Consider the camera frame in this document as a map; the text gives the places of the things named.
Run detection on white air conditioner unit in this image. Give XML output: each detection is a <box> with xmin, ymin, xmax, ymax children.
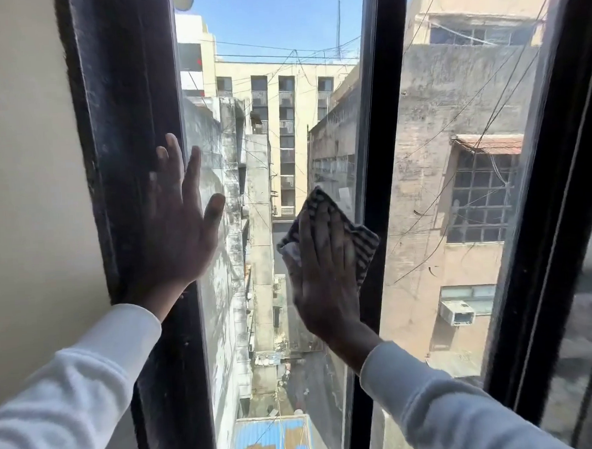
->
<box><xmin>438</xmin><ymin>299</ymin><xmax>477</xmax><ymax>328</ymax></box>

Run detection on blue corrugated metal roof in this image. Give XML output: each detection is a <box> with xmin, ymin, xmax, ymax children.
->
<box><xmin>229</xmin><ymin>414</ymin><xmax>314</xmax><ymax>449</ymax></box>

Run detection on black window frame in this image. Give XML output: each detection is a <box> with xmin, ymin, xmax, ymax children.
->
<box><xmin>55</xmin><ymin>0</ymin><xmax>592</xmax><ymax>449</ymax></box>

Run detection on black white checked cleaning cloth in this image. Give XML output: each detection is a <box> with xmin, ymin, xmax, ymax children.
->
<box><xmin>273</xmin><ymin>182</ymin><xmax>383</xmax><ymax>293</ymax></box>

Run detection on thin antenna mast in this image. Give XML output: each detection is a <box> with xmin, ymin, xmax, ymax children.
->
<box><xmin>333</xmin><ymin>0</ymin><xmax>351</xmax><ymax>60</ymax></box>

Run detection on person's left hand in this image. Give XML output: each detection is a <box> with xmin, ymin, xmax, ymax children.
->
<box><xmin>119</xmin><ymin>131</ymin><xmax>232</xmax><ymax>313</ymax></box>

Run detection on beige multi-storey building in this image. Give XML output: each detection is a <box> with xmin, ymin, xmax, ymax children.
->
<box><xmin>214</xmin><ymin>52</ymin><xmax>366</xmax><ymax>222</ymax></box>

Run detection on person's right hand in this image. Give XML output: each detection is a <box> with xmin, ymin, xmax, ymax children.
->
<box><xmin>279</xmin><ymin>198</ymin><xmax>382</xmax><ymax>354</ymax></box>

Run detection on grilled building window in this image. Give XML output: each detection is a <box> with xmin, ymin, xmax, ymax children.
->
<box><xmin>442</xmin><ymin>147</ymin><xmax>526</xmax><ymax>245</ymax></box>

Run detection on black sliding window sash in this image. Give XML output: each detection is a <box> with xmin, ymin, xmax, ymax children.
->
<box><xmin>323</xmin><ymin>0</ymin><xmax>592</xmax><ymax>449</ymax></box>

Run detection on black overhead cable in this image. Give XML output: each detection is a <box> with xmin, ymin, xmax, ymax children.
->
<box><xmin>214</xmin><ymin>35</ymin><xmax>363</xmax><ymax>70</ymax></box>

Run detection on red tiled window awning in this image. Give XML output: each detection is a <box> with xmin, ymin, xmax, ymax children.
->
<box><xmin>451</xmin><ymin>131</ymin><xmax>526</xmax><ymax>158</ymax></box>

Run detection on grey weathered concrete building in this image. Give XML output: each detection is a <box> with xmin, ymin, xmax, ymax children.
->
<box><xmin>300</xmin><ymin>0</ymin><xmax>572</xmax><ymax>386</ymax></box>

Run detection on person's left forearm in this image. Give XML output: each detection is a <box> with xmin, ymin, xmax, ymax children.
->
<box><xmin>0</xmin><ymin>287</ymin><xmax>199</xmax><ymax>449</ymax></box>

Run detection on white stained building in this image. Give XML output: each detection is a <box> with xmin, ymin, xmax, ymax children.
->
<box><xmin>175</xmin><ymin>9</ymin><xmax>288</xmax><ymax>449</ymax></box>

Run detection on person's right forearm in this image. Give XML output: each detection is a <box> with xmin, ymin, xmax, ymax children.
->
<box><xmin>326</xmin><ymin>316</ymin><xmax>578</xmax><ymax>449</ymax></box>

